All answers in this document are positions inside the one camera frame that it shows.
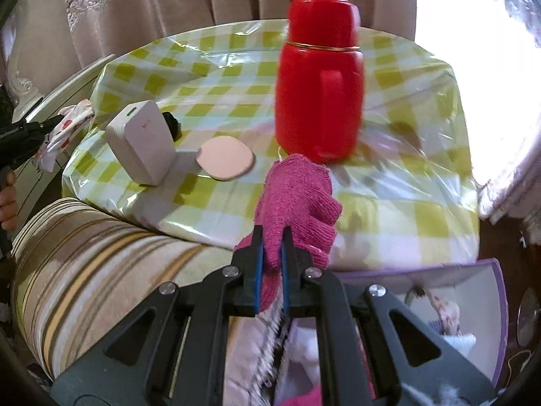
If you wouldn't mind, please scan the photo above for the white lace curtain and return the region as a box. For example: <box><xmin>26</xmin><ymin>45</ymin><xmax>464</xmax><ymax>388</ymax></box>
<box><xmin>416</xmin><ymin>0</ymin><xmax>541</xmax><ymax>229</ymax></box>

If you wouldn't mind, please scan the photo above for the person's left hand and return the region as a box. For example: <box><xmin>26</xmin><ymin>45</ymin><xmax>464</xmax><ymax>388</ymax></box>
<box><xmin>0</xmin><ymin>184</ymin><xmax>19</xmax><ymax>231</ymax></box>

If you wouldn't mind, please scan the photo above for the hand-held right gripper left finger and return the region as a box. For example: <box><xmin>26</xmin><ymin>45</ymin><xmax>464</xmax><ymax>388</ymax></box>
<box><xmin>51</xmin><ymin>225</ymin><xmax>265</xmax><ymax>406</ymax></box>

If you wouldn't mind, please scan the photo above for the green checked plastic tablecloth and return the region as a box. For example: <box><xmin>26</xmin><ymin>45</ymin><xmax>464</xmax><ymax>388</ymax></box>
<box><xmin>61</xmin><ymin>19</ymin><xmax>483</xmax><ymax>271</ymax></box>

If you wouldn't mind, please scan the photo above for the pink round coin purse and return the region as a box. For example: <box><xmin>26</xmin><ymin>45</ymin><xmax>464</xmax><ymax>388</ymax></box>
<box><xmin>196</xmin><ymin>136</ymin><xmax>256</xmax><ymax>182</ymax></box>

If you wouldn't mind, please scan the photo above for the beige curtain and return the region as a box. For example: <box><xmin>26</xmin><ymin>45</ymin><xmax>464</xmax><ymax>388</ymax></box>
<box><xmin>63</xmin><ymin>0</ymin><xmax>419</xmax><ymax>77</ymax></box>

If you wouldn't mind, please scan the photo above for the striped sofa cushion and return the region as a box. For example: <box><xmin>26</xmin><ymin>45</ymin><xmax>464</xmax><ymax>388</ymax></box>
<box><xmin>10</xmin><ymin>197</ymin><xmax>263</xmax><ymax>381</ymax></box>

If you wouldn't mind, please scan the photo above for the purple cardboard box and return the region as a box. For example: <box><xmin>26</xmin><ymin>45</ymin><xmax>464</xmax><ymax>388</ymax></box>
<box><xmin>336</xmin><ymin>258</ymin><xmax>508</xmax><ymax>390</ymax></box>

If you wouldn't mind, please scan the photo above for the cream carved cabinet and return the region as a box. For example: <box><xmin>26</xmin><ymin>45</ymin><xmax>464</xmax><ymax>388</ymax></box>
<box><xmin>0</xmin><ymin>21</ymin><xmax>117</xmax><ymax>136</ymax></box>

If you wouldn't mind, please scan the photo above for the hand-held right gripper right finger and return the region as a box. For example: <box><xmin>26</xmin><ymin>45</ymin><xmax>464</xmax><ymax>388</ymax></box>
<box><xmin>281</xmin><ymin>225</ymin><xmax>497</xmax><ymax>406</ymax></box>

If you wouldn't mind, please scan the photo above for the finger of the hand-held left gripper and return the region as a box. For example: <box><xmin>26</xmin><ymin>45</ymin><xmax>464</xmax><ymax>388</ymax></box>
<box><xmin>0</xmin><ymin>117</ymin><xmax>62</xmax><ymax>140</ymax></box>
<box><xmin>0</xmin><ymin>133</ymin><xmax>47</xmax><ymax>170</ymax></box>

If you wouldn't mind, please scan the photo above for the purple patterned knit sock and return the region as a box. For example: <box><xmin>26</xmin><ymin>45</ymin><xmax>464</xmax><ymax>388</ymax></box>
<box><xmin>427</xmin><ymin>294</ymin><xmax>463</xmax><ymax>335</ymax></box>

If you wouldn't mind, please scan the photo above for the pale pink fringed cloth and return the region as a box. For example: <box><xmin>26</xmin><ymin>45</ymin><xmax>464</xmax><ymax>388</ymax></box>
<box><xmin>224</xmin><ymin>292</ymin><xmax>297</xmax><ymax>406</ymax></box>

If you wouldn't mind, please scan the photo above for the red thermos jug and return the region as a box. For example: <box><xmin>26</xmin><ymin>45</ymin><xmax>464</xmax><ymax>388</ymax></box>
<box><xmin>275</xmin><ymin>0</ymin><xmax>365</xmax><ymax>163</ymax></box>

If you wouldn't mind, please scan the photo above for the black cloth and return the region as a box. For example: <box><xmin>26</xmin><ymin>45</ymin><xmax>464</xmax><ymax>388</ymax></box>
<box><xmin>162</xmin><ymin>111</ymin><xmax>182</xmax><ymax>142</ymax></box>

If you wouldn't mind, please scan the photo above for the white floral cloth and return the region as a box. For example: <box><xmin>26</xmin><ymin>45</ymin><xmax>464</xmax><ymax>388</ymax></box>
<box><xmin>36</xmin><ymin>98</ymin><xmax>96</xmax><ymax>173</ymax></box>

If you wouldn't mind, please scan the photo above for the white ribbed plastic device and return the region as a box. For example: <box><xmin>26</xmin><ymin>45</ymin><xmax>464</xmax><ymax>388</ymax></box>
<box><xmin>105</xmin><ymin>100</ymin><xmax>176</xmax><ymax>187</ymax></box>

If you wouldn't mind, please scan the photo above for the magenta knit glove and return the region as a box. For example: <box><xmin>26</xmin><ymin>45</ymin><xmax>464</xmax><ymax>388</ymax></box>
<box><xmin>275</xmin><ymin>383</ymin><xmax>377</xmax><ymax>406</ymax></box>
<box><xmin>234</xmin><ymin>154</ymin><xmax>343</xmax><ymax>311</ymax></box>

